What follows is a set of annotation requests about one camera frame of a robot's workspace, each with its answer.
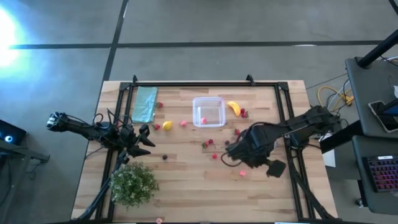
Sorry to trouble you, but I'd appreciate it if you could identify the black desk beam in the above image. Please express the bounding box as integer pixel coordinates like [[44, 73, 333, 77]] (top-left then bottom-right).
[[320, 129, 364, 155]]

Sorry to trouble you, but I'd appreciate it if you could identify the teal cloth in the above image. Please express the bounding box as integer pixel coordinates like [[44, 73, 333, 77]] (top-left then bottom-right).
[[131, 86, 159, 124]]

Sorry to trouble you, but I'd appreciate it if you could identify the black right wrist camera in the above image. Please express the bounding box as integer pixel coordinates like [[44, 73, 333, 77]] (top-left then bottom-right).
[[225, 141, 248, 166]]

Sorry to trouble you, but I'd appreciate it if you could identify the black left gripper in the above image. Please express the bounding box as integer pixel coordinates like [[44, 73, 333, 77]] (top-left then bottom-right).
[[118, 124, 155, 158]]

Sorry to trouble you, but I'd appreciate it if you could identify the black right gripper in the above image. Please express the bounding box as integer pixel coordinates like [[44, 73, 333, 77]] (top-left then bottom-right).
[[241, 126, 287, 179]]

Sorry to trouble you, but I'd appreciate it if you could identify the green potted plant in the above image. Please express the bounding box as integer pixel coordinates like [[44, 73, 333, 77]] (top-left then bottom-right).
[[110, 161, 160, 209]]

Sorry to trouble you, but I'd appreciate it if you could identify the black camera cable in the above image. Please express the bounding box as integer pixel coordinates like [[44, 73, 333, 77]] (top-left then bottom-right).
[[220, 151, 246, 168]]

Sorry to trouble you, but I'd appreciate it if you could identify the smartphone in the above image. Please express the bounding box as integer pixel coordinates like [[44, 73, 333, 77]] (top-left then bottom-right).
[[368, 100, 398, 133]]

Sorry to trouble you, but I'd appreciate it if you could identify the black device with glowing ring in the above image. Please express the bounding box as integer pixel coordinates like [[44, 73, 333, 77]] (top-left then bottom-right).
[[0, 119, 28, 146]]

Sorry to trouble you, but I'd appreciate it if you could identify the yellow banana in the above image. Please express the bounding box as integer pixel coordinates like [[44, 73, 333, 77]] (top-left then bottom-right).
[[226, 101, 242, 117]]

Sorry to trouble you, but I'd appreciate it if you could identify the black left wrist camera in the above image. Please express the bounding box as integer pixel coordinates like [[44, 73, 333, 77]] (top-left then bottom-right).
[[119, 124, 135, 138]]

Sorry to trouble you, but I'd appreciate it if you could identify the black aluminium table frame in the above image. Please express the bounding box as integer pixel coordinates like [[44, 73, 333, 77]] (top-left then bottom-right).
[[74, 73, 338, 222]]

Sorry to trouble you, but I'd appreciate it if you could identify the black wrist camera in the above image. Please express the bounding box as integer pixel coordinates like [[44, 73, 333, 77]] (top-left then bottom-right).
[[119, 124, 135, 138], [225, 141, 248, 166]]

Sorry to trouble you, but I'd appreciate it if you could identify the clear plastic tupperware container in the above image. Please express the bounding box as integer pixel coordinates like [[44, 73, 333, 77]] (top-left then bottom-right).
[[192, 96, 226, 129]]

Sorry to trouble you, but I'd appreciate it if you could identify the white box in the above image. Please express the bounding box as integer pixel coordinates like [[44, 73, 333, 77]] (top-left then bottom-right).
[[322, 133, 336, 168]]

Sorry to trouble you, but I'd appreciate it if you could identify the backlit black keyboard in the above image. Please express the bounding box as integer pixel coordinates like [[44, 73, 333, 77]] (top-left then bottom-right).
[[362, 154, 398, 193]]

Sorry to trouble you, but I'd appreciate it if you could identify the yellow cable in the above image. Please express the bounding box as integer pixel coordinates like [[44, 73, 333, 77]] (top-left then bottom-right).
[[317, 86, 354, 108]]

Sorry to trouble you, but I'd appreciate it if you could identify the dark grey desk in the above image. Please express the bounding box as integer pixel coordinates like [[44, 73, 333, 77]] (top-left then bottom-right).
[[344, 55, 398, 139], [351, 135, 398, 215]]

